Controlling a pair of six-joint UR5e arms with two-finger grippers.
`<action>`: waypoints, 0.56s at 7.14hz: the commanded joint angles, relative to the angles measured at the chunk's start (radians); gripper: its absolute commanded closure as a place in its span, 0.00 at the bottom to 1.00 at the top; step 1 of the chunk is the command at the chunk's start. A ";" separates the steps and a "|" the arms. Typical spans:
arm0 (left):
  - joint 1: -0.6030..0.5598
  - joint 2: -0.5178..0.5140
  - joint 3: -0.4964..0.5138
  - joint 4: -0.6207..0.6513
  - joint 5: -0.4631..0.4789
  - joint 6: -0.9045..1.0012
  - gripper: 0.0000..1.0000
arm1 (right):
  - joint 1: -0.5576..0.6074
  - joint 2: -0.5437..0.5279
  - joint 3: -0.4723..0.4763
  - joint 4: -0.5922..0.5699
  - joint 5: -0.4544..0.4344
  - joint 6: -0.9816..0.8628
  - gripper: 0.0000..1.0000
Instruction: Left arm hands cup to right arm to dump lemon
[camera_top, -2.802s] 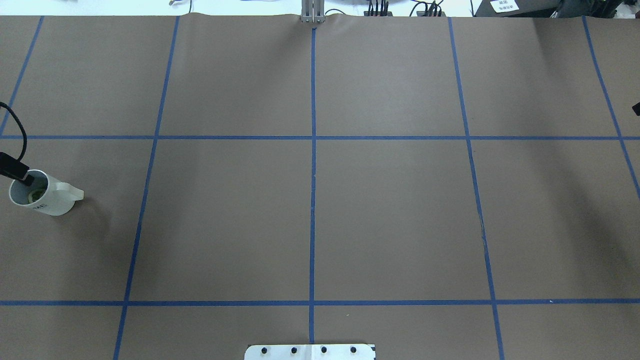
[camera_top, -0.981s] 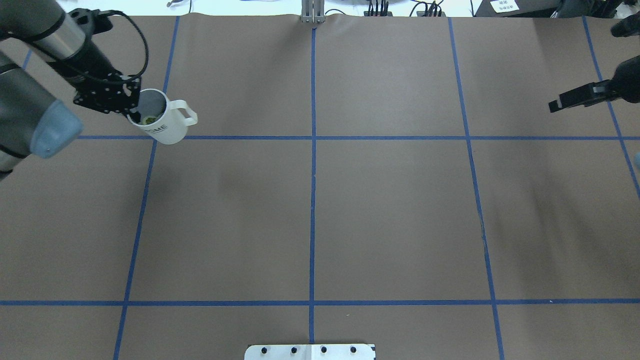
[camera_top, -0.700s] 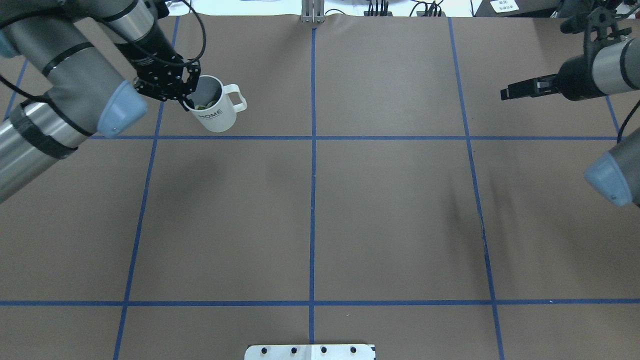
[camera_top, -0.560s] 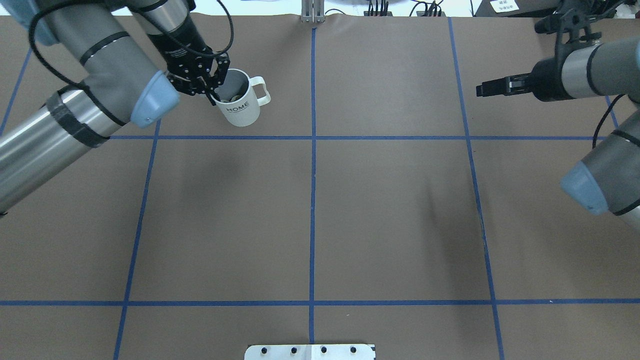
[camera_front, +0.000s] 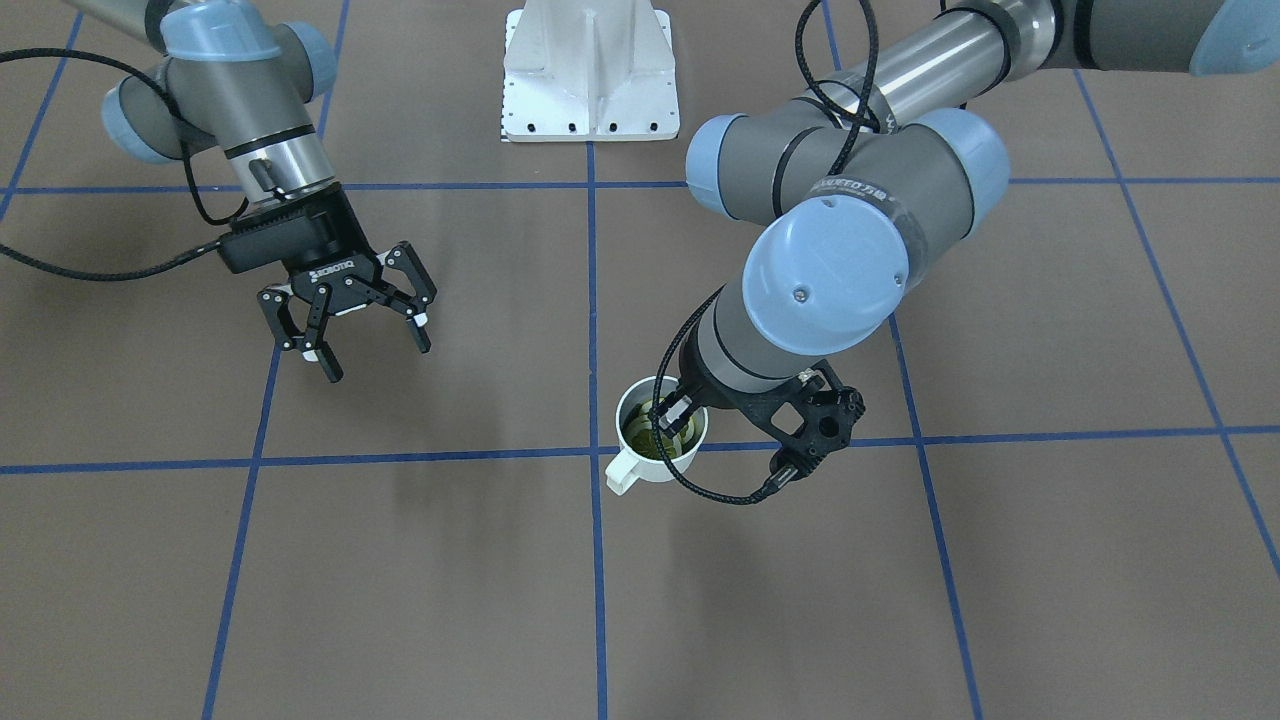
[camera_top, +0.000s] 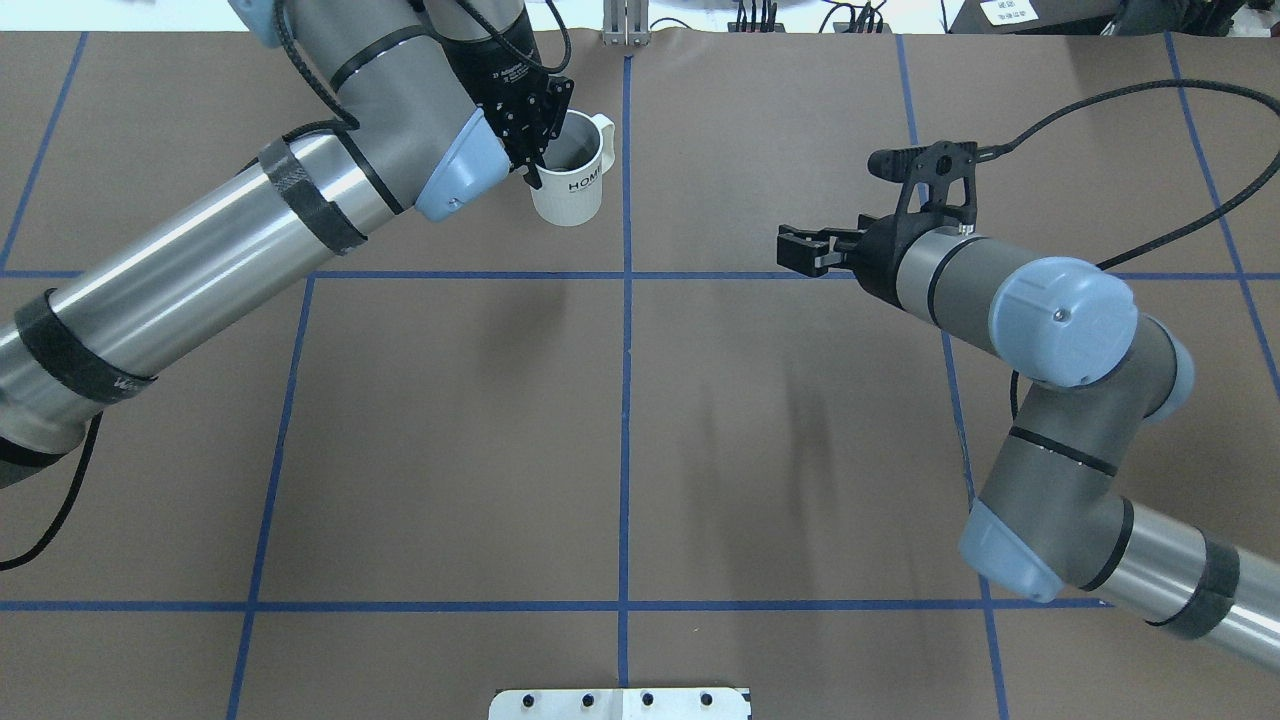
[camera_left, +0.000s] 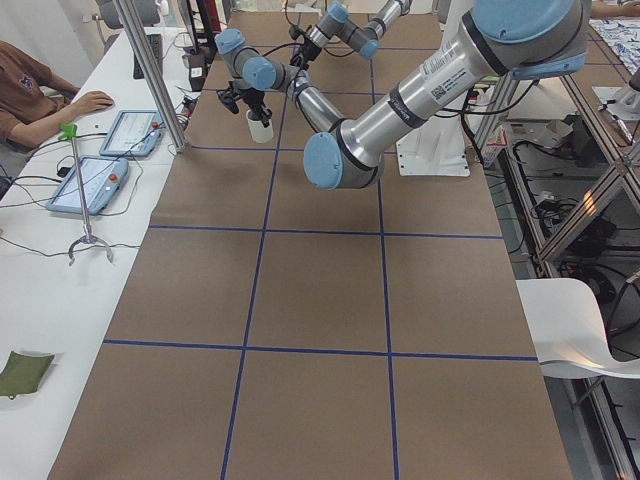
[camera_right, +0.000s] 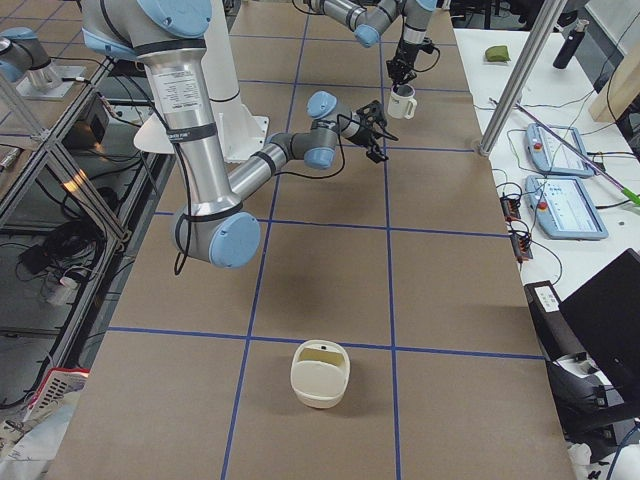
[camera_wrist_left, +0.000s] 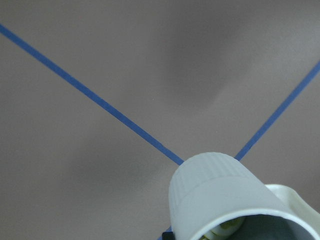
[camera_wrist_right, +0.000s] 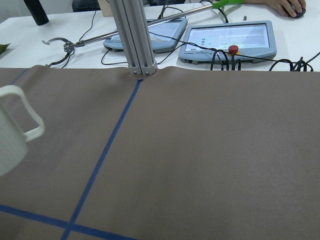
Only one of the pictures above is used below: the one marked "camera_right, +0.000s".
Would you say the far blue teach pendant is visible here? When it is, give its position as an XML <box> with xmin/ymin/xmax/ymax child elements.
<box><xmin>525</xmin><ymin>123</ymin><xmax>595</xmax><ymax>178</ymax></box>

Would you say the white plastic basket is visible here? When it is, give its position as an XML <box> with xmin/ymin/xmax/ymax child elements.
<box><xmin>290</xmin><ymin>339</ymin><xmax>351</xmax><ymax>409</ymax></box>

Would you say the black connector box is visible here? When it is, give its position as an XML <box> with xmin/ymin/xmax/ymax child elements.
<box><xmin>500</xmin><ymin>195</ymin><xmax>533</xmax><ymax>265</ymax></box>

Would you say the wooden board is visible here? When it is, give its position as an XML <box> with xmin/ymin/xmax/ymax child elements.
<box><xmin>589</xmin><ymin>43</ymin><xmax>639</xmax><ymax>122</ymax></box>

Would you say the white perforated basket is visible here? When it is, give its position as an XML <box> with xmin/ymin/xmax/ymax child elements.
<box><xmin>23</xmin><ymin>367</ymin><xmax>90</xmax><ymax>422</ymax></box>

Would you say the near blue teach pendant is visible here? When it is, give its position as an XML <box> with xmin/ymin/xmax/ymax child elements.
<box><xmin>524</xmin><ymin>175</ymin><xmax>609</xmax><ymax>241</ymax></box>

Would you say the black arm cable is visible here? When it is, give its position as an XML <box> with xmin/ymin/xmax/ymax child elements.
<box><xmin>173</xmin><ymin>113</ymin><xmax>362</xmax><ymax>277</ymax></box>
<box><xmin>412</xmin><ymin>42</ymin><xmax>442</xmax><ymax>75</ymax></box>

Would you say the white mug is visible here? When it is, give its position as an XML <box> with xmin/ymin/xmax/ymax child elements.
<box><xmin>387</xmin><ymin>84</ymin><xmax>417</xmax><ymax>120</ymax></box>

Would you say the aluminium frame post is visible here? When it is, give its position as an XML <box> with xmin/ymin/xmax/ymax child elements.
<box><xmin>478</xmin><ymin>0</ymin><xmax>568</xmax><ymax>157</ymax></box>

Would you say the black water bottle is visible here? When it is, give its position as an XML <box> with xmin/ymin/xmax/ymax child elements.
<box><xmin>553</xmin><ymin>19</ymin><xmax>590</xmax><ymax>70</ymax></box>

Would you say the black monitor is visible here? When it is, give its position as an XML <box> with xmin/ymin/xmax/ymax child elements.
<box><xmin>560</xmin><ymin>248</ymin><xmax>640</xmax><ymax>401</ymax></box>

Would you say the blue teach pendant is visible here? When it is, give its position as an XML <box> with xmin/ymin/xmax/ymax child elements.
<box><xmin>525</xmin><ymin>123</ymin><xmax>595</xmax><ymax>178</ymax></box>
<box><xmin>524</xmin><ymin>175</ymin><xmax>609</xmax><ymax>241</ymax></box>

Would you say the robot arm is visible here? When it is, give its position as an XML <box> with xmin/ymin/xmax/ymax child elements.
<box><xmin>303</xmin><ymin>0</ymin><xmax>437</xmax><ymax>86</ymax></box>
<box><xmin>82</xmin><ymin>1</ymin><xmax>391</xmax><ymax>274</ymax></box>

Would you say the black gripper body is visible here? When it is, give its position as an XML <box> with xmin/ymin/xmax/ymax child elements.
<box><xmin>353</xmin><ymin>100</ymin><xmax>386</xmax><ymax>145</ymax></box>
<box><xmin>392</xmin><ymin>42</ymin><xmax>422</xmax><ymax>78</ymax></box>

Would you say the aluminium side frame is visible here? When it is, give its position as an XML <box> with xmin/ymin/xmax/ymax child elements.
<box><xmin>1</xmin><ymin>67</ymin><xmax>174</xmax><ymax>372</ymax></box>

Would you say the white power strip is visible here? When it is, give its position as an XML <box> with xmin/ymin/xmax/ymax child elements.
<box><xmin>46</xmin><ymin>272</ymin><xmax>80</xmax><ymax>306</ymax></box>

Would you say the metal reacher grabber tool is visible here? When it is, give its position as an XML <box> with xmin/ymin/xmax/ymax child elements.
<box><xmin>514</xmin><ymin>102</ymin><xmax>639</xmax><ymax>206</ymax></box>

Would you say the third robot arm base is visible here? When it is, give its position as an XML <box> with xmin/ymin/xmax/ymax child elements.
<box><xmin>1</xmin><ymin>27</ymin><xmax>71</xmax><ymax>101</ymax></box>

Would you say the green cloth pouch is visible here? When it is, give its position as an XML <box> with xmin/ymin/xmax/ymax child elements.
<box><xmin>484</xmin><ymin>45</ymin><xmax>511</xmax><ymax>63</ymax></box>

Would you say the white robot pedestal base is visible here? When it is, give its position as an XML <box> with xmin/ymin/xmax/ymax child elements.
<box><xmin>139</xmin><ymin>1</ymin><xmax>269</xmax><ymax>164</ymax></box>

